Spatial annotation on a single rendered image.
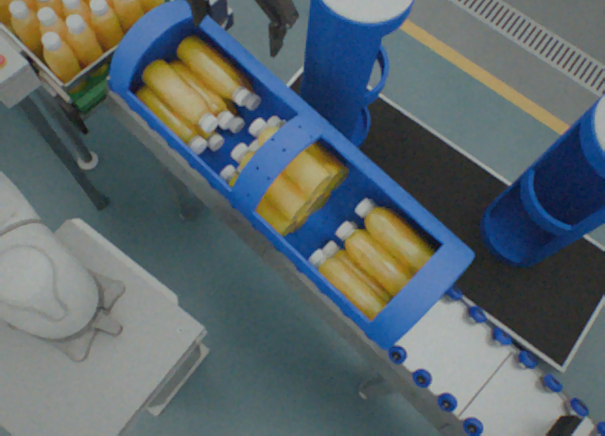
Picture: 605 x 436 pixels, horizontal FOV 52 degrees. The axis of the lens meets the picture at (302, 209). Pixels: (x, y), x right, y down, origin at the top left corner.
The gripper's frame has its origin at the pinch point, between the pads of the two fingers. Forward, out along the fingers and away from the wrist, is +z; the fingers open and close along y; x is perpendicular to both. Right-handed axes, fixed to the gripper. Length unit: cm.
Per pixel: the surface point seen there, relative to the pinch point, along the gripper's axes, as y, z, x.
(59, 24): 63, 44, -14
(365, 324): -35, 51, 18
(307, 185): -12.2, 41.6, -0.6
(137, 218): 67, 152, -9
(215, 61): 21.4, 40.6, -19.5
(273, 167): -5.3, 36.7, 1.2
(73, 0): 61, 40, -20
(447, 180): -37, 142, -76
